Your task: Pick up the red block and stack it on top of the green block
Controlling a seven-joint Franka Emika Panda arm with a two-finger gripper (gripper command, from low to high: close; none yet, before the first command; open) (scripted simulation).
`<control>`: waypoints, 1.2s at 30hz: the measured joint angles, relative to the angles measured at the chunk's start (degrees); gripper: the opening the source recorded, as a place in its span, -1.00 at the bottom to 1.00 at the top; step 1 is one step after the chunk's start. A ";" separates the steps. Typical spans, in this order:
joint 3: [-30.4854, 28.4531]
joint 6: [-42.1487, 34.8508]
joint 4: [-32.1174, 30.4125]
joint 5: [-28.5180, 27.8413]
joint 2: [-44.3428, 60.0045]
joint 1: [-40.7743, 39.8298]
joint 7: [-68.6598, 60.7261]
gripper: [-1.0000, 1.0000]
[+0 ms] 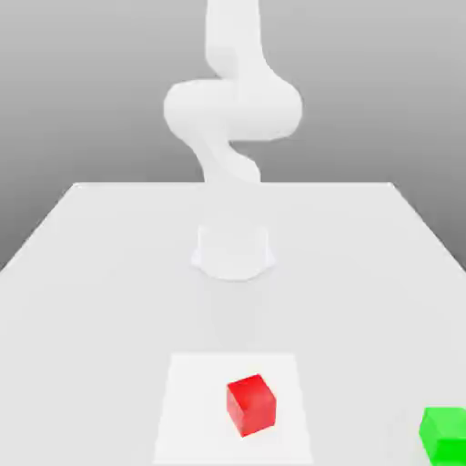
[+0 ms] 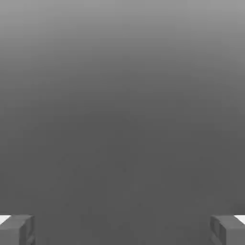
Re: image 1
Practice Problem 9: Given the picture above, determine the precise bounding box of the small red cube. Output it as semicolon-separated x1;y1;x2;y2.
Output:
226;373;278;439

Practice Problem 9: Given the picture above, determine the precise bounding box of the small green cube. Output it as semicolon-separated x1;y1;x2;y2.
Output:
418;406;466;466

